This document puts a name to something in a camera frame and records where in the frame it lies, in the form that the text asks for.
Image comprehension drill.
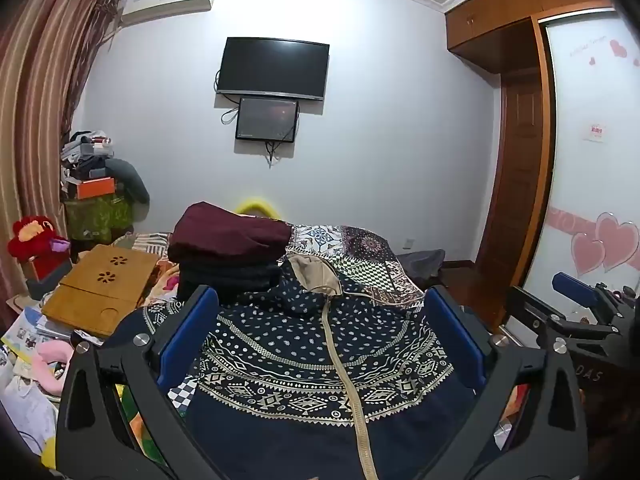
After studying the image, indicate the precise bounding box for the white heart-print sliding wardrobe door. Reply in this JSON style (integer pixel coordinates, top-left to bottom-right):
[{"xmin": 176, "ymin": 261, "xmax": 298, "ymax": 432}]
[{"xmin": 520, "ymin": 7, "xmax": 640, "ymax": 311}]

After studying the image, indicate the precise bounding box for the navy patterned hooded garment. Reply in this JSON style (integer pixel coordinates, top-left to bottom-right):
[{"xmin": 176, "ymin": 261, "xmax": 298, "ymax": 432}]
[{"xmin": 102, "ymin": 255, "xmax": 501, "ymax": 480}]

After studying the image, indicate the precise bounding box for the pile of magazines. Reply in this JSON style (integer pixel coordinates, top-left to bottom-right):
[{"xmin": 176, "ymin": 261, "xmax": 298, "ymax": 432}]
[{"xmin": 0, "ymin": 300, "xmax": 76, "ymax": 363}]

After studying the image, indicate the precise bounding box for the pile of clutter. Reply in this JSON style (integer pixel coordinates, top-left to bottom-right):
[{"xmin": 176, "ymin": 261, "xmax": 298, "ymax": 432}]
[{"xmin": 60, "ymin": 130, "xmax": 118, "ymax": 183}]

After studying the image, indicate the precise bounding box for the red plush toy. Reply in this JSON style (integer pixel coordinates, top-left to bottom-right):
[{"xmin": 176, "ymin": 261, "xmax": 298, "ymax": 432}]
[{"xmin": 7, "ymin": 215, "xmax": 71, "ymax": 262}]

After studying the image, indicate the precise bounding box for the yellow curved object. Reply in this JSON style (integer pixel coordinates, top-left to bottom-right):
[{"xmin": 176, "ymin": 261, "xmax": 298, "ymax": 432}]
[{"xmin": 234, "ymin": 196, "xmax": 282, "ymax": 221}]

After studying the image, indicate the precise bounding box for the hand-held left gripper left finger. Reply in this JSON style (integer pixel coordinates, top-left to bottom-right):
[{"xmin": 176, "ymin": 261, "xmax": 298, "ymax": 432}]
[{"xmin": 55, "ymin": 284, "xmax": 221, "ymax": 480}]

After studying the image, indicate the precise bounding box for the patchwork printed bed sheet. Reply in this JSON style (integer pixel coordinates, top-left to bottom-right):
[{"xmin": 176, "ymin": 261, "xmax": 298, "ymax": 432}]
[{"xmin": 120, "ymin": 220, "xmax": 443, "ymax": 411}]

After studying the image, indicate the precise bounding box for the pink plush pillow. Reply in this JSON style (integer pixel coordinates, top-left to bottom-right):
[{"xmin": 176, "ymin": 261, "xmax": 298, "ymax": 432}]
[{"xmin": 32, "ymin": 339, "xmax": 76, "ymax": 403}]

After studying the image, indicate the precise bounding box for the striped brown curtain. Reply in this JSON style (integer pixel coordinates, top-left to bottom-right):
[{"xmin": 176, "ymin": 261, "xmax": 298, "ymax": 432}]
[{"xmin": 0, "ymin": 0, "xmax": 126, "ymax": 311}]

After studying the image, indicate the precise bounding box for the small black wall monitor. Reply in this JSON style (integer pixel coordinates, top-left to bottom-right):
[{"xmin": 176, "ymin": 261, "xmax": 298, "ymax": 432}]
[{"xmin": 235, "ymin": 96, "xmax": 300, "ymax": 143}]

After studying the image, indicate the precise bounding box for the stack of dark folded clothes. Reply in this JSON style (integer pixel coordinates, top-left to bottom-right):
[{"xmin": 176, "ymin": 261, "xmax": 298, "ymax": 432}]
[{"xmin": 167, "ymin": 245, "xmax": 285, "ymax": 307}]

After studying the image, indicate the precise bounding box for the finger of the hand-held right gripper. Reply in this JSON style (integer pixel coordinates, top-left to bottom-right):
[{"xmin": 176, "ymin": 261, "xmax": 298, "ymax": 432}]
[
  {"xmin": 505, "ymin": 285, "xmax": 571, "ymax": 335},
  {"xmin": 551, "ymin": 272, "xmax": 608, "ymax": 311}
]

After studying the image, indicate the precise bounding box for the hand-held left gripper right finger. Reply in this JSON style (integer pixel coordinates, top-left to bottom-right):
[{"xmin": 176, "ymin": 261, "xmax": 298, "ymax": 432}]
[{"xmin": 422, "ymin": 285, "xmax": 588, "ymax": 480}]

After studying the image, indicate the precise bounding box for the wooden lap desk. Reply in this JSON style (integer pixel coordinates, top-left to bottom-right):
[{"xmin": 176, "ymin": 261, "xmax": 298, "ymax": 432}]
[{"xmin": 41, "ymin": 244, "xmax": 160, "ymax": 338}]

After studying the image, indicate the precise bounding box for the white air conditioner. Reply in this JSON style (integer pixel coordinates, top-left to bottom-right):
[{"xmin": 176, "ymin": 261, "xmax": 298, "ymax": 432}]
[{"xmin": 120, "ymin": 0, "xmax": 219, "ymax": 26}]

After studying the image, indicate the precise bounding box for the grey storage box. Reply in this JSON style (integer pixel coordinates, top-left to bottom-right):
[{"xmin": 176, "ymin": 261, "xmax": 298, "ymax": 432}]
[{"xmin": 25, "ymin": 255, "xmax": 76, "ymax": 301}]

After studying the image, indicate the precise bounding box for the maroon folded garment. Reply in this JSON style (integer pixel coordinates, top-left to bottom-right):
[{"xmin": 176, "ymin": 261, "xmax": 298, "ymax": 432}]
[{"xmin": 171, "ymin": 201, "xmax": 293, "ymax": 263}]

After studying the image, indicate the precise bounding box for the black wall television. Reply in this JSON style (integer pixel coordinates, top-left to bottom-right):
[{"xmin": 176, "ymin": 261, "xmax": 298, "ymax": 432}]
[{"xmin": 216, "ymin": 36, "xmax": 331, "ymax": 103}]

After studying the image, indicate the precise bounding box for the orange box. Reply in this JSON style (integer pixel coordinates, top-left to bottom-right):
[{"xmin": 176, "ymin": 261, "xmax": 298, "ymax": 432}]
[{"xmin": 76, "ymin": 177, "xmax": 117, "ymax": 200}]

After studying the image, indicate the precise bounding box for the brown wooden door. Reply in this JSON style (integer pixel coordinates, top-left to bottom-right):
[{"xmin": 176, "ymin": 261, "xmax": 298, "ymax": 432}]
[{"xmin": 475, "ymin": 71, "xmax": 547, "ymax": 286}]

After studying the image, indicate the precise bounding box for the dark bag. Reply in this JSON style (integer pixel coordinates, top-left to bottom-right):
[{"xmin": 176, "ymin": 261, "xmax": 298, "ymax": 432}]
[{"xmin": 397, "ymin": 249, "xmax": 446, "ymax": 281}]

